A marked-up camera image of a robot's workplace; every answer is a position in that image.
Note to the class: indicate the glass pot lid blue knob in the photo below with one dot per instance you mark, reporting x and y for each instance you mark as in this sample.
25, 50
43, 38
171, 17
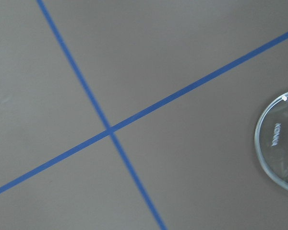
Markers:
271, 140

